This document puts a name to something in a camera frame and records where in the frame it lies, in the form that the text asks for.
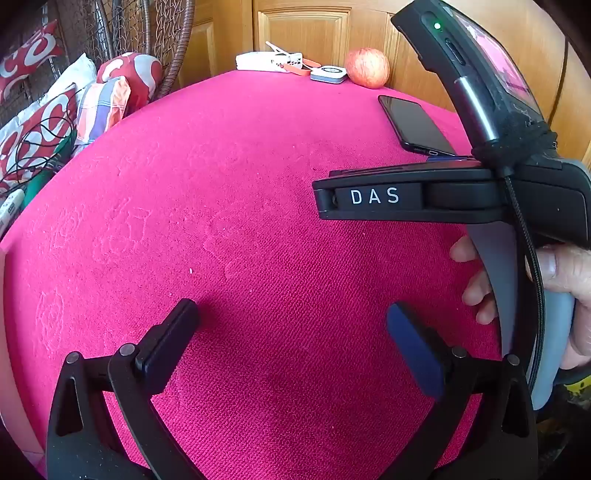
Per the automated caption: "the square red white pillow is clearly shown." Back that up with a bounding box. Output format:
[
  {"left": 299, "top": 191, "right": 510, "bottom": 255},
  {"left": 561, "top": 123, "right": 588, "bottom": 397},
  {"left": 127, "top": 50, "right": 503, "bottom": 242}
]
[{"left": 0, "top": 85, "right": 79, "bottom": 195}]

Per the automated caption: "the white power strip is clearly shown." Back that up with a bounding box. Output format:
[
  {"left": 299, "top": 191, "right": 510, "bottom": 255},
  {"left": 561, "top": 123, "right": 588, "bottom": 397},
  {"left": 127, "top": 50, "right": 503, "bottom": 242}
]
[{"left": 0, "top": 189, "right": 24, "bottom": 236}]

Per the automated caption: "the round red white pillow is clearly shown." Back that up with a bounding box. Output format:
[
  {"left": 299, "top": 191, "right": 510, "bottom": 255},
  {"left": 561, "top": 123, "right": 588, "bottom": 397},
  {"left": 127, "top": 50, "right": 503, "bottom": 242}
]
[{"left": 96, "top": 52, "right": 164, "bottom": 112}]

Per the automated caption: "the white cushion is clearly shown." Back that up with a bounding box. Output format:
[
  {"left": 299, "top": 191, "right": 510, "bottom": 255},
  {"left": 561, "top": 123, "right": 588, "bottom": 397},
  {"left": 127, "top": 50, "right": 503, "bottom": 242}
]
[{"left": 0, "top": 53, "right": 98, "bottom": 153}]

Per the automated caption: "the black smartphone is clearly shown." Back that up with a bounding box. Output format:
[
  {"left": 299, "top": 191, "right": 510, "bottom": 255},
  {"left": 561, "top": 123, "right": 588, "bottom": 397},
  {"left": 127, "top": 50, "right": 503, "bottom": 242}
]
[{"left": 378, "top": 95, "right": 458, "bottom": 158}]

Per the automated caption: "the green cloth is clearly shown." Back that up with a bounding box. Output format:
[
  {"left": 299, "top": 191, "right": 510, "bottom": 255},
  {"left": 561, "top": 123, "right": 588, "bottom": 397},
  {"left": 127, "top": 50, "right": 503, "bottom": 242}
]
[{"left": 21, "top": 129, "right": 79, "bottom": 208}]

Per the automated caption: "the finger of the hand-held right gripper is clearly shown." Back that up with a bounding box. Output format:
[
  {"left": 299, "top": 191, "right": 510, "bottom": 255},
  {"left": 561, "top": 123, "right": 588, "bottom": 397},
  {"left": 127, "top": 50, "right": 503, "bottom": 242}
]
[
  {"left": 312, "top": 167, "right": 505, "bottom": 223},
  {"left": 328, "top": 156, "right": 490, "bottom": 180}
]

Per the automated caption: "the wooden door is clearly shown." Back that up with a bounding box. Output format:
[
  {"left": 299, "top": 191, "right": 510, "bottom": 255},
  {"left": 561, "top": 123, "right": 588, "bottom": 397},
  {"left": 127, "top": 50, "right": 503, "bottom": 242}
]
[{"left": 175, "top": 0, "right": 591, "bottom": 167}]

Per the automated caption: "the person's right hand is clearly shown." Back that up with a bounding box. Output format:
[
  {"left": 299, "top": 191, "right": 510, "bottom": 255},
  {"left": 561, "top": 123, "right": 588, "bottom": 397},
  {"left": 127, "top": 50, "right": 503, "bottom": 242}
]
[{"left": 449, "top": 235, "right": 591, "bottom": 370}]

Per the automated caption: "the white plastic box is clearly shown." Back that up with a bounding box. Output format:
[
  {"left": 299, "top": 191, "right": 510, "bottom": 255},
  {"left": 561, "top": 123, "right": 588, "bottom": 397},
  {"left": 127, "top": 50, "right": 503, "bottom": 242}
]
[{"left": 235, "top": 41, "right": 303, "bottom": 73}]

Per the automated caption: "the red apple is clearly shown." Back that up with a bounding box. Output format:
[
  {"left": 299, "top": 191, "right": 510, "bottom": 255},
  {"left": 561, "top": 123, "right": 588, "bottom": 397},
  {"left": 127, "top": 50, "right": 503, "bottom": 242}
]
[{"left": 345, "top": 47, "right": 391, "bottom": 89}]

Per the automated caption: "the plaid cushion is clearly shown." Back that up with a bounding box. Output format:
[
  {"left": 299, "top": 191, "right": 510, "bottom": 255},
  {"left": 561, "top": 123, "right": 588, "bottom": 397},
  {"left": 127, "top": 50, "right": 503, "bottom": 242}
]
[{"left": 71, "top": 76, "right": 131, "bottom": 158}]

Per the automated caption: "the white blue square device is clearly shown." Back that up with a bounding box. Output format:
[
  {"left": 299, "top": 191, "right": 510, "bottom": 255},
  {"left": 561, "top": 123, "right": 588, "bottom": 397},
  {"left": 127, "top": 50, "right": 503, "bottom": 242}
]
[{"left": 310, "top": 65, "right": 347, "bottom": 85}]

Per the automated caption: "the small red white pillow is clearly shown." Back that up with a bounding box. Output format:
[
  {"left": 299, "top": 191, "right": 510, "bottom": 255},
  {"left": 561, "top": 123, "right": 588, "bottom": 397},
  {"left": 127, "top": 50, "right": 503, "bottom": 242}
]
[{"left": 0, "top": 21, "right": 63, "bottom": 90}]

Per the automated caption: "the brown wicker hanging chair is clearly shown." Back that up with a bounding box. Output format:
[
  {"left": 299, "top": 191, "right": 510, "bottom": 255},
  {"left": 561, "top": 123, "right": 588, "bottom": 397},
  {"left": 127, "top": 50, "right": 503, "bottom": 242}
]
[{"left": 0, "top": 0, "right": 197, "bottom": 121}]

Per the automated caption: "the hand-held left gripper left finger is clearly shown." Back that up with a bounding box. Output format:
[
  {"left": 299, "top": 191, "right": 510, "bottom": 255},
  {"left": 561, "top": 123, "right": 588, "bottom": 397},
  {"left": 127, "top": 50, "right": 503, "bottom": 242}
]
[{"left": 46, "top": 298, "right": 204, "bottom": 480}]

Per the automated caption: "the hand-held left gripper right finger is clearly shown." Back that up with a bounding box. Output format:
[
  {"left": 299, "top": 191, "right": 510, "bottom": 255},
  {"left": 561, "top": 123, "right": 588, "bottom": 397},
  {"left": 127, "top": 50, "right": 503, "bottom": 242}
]
[{"left": 385, "top": 302, "right": 539, "bottom": 480}]

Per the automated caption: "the black cable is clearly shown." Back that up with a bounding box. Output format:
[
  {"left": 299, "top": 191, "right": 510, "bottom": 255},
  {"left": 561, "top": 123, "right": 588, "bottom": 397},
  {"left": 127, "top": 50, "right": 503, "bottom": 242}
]
[{"left": 0, "top": 95, "right": 79, "bottom": 185}]

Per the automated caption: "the red tablecloth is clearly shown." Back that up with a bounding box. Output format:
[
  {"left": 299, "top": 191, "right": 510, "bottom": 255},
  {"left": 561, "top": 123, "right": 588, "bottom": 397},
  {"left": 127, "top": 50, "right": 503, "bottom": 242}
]
[{"left": 0, "top": 69, "right": 513, "bottom": 480}]

